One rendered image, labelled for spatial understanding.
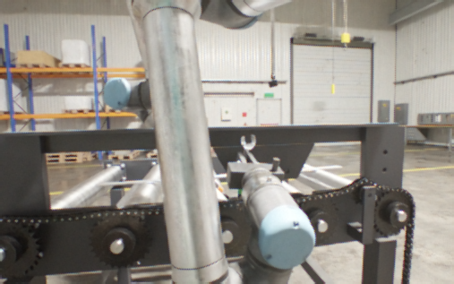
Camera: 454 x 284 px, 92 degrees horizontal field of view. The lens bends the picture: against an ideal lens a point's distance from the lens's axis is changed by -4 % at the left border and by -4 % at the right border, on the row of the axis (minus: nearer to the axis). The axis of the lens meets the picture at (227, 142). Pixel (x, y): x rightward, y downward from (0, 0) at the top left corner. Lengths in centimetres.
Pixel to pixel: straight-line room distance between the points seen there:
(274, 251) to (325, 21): 1216
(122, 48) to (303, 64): 760
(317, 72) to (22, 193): 1117
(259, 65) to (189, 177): 1020
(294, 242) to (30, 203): 71
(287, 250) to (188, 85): 30
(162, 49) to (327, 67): 1146
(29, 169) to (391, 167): 116
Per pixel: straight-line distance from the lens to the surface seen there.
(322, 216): 79
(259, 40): 1078
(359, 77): 1267
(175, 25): 40
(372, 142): 94
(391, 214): 95
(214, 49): 1024
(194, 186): 34
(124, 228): 72
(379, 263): 107
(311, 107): 1111
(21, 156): 84
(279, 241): 39
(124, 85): 71
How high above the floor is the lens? 118
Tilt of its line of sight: 5 degrees down
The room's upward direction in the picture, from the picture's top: 1 degrees counter-clockwise
